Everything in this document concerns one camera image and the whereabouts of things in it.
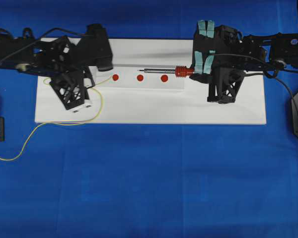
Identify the blue table mat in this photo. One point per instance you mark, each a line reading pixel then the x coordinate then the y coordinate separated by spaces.
pixel 147 181

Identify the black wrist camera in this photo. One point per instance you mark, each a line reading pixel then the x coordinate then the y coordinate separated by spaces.
pixel 72 91
pixel 224 85

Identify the right red dot mark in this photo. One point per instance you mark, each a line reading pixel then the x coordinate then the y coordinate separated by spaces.
pixel 164 78

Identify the middle red dot mark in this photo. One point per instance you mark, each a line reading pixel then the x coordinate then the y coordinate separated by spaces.
pixel 140 77

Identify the white foam board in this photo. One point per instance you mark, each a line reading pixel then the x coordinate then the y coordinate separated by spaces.
pixel 151 101

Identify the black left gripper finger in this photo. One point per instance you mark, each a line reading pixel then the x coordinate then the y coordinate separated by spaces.
pixel 88 78
pixel 94 49

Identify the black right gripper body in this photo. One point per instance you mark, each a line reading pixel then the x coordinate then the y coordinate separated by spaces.
pixel 226 40

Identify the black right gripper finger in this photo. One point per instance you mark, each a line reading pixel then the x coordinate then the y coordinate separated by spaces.
pixel 204 37
pixel 202 66

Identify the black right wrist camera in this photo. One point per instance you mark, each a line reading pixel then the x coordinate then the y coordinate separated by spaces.
pixel 224 85

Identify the left red dot mark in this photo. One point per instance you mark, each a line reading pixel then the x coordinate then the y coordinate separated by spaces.
pixel 115 77

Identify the red dot mark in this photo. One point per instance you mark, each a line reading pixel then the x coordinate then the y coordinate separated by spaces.
pixel 140 77
pixel 164 78
pixel 115 77

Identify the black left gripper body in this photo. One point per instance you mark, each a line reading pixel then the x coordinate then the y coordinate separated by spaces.
pixel 55 57

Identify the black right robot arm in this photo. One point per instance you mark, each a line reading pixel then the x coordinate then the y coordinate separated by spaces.
pixel 267 53

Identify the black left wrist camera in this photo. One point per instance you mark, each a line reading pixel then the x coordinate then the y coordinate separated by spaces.
pixel 72 91

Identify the red handled soldering iron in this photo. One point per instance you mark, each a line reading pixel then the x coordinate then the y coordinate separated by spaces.
pixel 178 71

